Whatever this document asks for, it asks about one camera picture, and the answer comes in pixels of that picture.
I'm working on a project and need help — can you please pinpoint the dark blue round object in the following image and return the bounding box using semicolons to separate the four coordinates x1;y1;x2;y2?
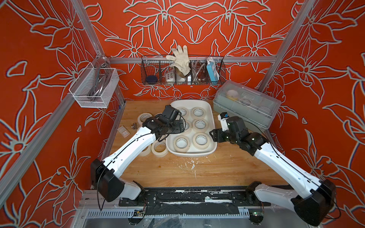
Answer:
145;75;158;85

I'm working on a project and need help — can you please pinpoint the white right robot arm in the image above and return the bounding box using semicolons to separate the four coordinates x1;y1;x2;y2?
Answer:
209;112;336;226

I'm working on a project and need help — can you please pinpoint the white power adapter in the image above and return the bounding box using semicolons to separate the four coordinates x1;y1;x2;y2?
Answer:
164;70;176;84

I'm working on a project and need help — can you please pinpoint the white mesh wall basket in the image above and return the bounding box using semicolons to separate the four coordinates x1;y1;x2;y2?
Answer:
69;63;119;108

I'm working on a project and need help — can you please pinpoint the black wire wall basket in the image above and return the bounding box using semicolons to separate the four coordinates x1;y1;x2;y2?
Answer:
141;55;227;86

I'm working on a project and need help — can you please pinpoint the beige masking tape roll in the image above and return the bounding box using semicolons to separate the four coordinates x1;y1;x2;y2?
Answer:
139;144;152;157
177;107;189;119
191;107;206;119
151;140;169;158
137;113;153;126
182;120;193;135
193;132;211;150
192;118;209;132
173;135;191;154

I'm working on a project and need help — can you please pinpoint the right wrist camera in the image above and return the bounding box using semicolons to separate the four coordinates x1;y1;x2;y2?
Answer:
218;112;229;131

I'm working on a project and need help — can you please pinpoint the blue white box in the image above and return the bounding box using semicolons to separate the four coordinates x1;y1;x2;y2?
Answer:
206;57;220;85

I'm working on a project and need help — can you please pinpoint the translucent lidded storage box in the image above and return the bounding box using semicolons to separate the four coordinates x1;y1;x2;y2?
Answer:
213;80;281;131

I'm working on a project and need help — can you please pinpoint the small clear plastic packet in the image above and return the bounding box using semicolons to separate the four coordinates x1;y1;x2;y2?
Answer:
117;126;130;138

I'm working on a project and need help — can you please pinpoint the white plastic storage tray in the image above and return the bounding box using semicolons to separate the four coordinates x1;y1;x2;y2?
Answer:
166;100;217;157

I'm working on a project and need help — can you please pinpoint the white work glove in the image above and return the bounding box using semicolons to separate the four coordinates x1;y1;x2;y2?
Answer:
166;45;191;77

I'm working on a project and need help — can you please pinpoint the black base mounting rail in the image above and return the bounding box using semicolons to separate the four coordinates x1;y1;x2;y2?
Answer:
118;186;271;207

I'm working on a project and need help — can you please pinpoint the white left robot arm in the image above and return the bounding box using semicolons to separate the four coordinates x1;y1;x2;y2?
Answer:
90;105;186;202

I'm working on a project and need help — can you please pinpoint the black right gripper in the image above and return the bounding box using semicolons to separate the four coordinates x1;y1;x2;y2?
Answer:
208;128;240;146

